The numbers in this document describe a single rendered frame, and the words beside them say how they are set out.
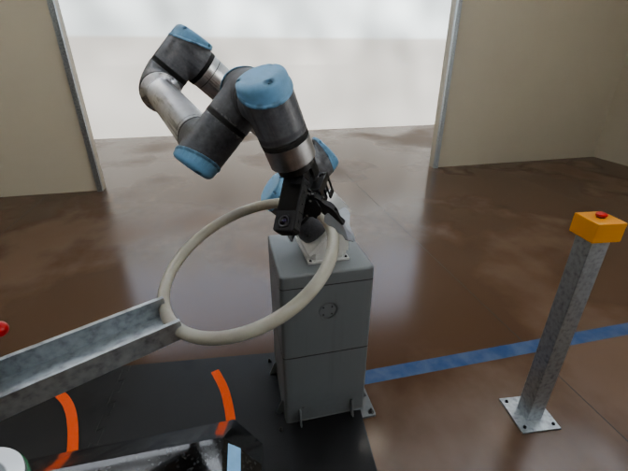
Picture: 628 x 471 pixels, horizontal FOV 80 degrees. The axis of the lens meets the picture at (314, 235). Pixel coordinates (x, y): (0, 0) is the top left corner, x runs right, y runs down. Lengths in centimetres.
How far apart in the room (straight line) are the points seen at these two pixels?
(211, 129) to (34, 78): 494
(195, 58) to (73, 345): 84
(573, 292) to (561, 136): 594
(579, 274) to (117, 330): 162
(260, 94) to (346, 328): 125
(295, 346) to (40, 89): 465
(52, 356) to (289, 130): 69
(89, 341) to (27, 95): 486
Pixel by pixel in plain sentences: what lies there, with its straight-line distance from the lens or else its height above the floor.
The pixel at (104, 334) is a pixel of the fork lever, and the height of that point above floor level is 107.
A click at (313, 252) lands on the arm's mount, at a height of 90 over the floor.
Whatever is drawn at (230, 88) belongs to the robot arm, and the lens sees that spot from 76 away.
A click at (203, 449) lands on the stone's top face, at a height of 80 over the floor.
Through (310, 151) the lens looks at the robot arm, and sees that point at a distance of 69.
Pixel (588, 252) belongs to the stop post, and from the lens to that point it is 178.
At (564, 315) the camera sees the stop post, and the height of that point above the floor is 65.
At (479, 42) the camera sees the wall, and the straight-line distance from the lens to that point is 636.
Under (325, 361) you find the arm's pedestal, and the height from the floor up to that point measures 38.
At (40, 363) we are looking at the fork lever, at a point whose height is 106.
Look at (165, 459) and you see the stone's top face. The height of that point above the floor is 80.
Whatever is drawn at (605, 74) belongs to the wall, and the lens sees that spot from 792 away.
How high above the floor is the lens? 164
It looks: 26 degrees down
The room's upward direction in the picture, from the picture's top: straight up
